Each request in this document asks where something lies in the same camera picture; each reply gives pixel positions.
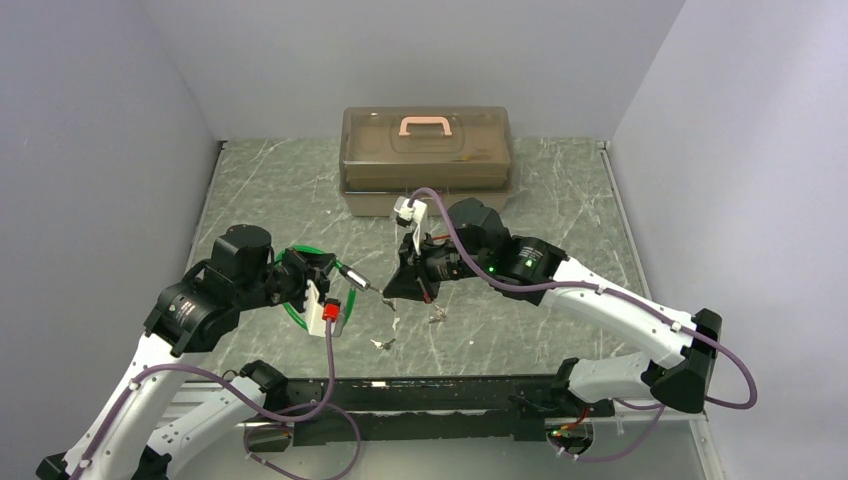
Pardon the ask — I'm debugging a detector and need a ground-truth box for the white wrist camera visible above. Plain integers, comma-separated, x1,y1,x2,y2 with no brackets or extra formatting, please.
389,196,429,255
302,280,347,337

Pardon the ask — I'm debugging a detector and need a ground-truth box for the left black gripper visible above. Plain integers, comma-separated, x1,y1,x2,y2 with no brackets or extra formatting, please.
236,247,335,314

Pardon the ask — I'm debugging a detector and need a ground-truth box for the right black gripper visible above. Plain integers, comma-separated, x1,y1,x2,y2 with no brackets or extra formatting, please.
383,228,492,304

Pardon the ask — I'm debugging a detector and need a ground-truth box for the brown translucent tool box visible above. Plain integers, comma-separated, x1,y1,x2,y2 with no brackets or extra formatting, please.
339,106,518,217

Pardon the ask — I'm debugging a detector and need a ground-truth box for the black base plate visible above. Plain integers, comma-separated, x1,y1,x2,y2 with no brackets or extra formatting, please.
259,374,615,446

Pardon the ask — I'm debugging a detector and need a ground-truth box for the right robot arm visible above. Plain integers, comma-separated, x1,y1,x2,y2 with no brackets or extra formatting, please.
383,197,722,415

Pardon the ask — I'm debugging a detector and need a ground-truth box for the silver key set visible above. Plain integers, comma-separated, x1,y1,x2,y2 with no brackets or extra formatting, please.
428,305,447,324

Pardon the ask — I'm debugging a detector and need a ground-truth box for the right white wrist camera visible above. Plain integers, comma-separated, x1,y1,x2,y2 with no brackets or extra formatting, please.
389,196,429,255

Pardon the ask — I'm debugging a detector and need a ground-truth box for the pink tool box handle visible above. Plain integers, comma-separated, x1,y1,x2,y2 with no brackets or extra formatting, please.
398,116,453,137

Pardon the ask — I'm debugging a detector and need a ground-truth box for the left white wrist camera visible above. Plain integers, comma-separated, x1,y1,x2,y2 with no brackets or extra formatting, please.
302,280,347,337

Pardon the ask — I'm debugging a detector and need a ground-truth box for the aluminium frame rail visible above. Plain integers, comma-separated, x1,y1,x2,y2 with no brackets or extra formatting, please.
123,377,708,429

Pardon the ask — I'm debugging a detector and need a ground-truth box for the green cable lock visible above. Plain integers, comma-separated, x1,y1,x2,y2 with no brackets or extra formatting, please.
275,245,373,333

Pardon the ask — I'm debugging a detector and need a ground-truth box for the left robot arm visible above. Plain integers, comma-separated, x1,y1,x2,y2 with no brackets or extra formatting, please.
36,224,338,479

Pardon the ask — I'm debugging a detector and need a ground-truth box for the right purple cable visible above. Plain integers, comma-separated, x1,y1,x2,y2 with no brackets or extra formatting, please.
407,186,759,464

